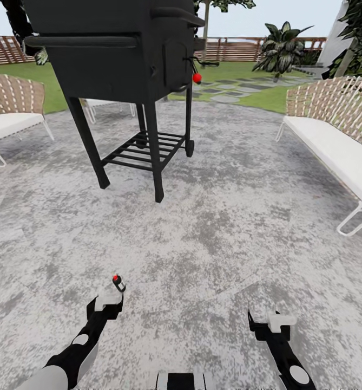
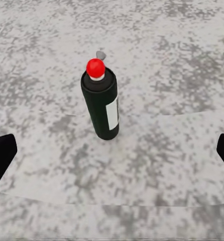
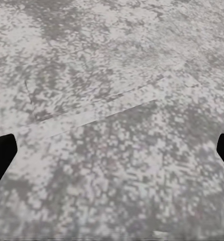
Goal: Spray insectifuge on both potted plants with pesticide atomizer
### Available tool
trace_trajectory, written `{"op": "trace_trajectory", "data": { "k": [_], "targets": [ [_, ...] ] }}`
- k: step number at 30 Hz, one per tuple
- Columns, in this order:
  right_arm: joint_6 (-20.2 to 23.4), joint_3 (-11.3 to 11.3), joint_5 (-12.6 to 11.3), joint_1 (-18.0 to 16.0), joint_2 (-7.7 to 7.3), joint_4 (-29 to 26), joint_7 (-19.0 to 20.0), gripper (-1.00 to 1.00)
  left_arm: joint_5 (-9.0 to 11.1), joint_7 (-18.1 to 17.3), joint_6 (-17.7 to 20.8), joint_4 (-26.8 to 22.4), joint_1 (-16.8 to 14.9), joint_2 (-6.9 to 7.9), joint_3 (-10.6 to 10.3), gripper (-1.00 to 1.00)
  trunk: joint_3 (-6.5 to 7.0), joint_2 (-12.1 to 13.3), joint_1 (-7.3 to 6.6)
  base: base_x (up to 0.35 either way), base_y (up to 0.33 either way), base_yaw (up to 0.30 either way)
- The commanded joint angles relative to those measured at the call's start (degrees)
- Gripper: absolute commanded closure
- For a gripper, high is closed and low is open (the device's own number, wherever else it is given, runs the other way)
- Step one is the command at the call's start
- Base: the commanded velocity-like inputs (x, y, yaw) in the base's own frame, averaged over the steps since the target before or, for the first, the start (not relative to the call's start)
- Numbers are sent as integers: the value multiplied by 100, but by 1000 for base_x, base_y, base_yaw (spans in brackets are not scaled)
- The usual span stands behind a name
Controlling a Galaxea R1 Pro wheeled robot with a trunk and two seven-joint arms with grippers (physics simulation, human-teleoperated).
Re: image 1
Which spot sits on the robot trunk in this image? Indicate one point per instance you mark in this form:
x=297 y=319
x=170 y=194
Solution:
x=180 y=381

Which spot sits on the insectifuge atomizer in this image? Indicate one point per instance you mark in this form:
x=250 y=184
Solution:
x=120 y=285

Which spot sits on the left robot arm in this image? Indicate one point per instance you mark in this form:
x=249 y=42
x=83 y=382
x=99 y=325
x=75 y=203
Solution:
x=64 y=371

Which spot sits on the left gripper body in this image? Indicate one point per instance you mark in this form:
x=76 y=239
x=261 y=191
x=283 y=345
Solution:
x=108 y=313

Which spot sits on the charcoal grill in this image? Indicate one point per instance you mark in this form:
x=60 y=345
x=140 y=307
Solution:
x=130 y=51

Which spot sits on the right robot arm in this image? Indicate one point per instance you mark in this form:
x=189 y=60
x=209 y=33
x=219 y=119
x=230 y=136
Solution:
x=277 y=334

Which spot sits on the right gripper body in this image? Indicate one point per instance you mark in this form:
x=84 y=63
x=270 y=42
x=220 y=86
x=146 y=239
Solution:
x=263 y=333

